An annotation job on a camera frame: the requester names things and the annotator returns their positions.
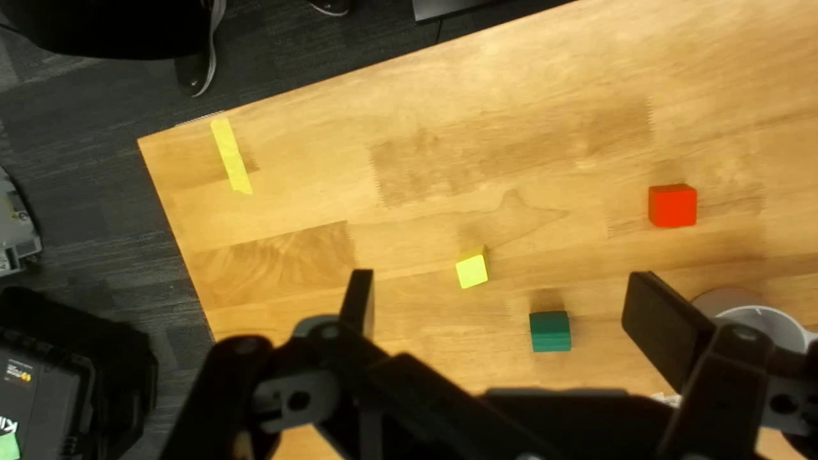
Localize grey measuring cup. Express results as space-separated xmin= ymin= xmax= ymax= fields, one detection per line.
xmin=690 ymin=285 xmax=809 ymax=360

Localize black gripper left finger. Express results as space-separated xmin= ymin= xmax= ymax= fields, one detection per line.
xmin=161 ymin=266 xmax=548 ymax=460

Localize red cube block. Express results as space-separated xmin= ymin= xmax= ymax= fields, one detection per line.
xmin=646 ymin=181 xmax=701 ymax=229

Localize white ABB robot base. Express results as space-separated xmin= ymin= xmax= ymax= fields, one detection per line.
xmin=0 ymin=163 xmax=47 ymax=280

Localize green block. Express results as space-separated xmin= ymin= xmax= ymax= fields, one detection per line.
xmin=528 ymin=306 xmax=572 ymax=356

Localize yellow tape strip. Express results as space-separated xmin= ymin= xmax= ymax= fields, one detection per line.
xmin=208 ymin=114 xmax=255 ymax=199

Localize yellow cube block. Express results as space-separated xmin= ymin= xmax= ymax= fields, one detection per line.
xmin=452 ymin=248 xmax=493 ymax=292

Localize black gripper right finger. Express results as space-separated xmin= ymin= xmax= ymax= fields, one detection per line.
xmin=621 ymin=269 xmax=818 ymax=460

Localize black office chair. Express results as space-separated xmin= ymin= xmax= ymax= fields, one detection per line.
xmin=0 ymin=0 xmax=231 ymax=100

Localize black equipment case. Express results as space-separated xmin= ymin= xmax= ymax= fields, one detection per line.
xmin=0 ymin=283 xmax=161 ymax=460

